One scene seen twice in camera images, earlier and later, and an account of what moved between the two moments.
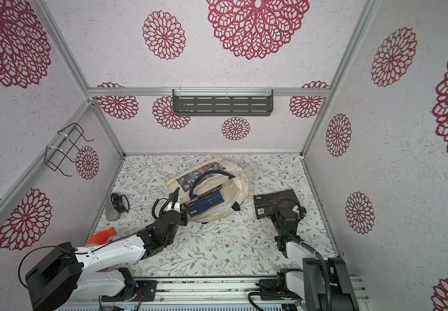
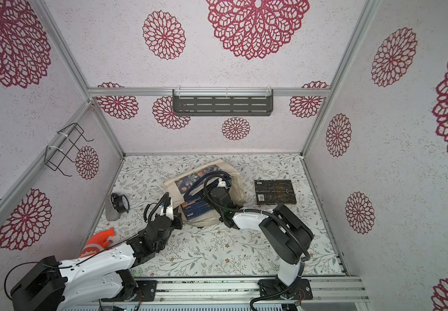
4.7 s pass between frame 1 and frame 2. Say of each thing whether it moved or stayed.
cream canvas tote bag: moved
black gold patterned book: moved
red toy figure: stayed
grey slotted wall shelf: stayed
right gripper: moved
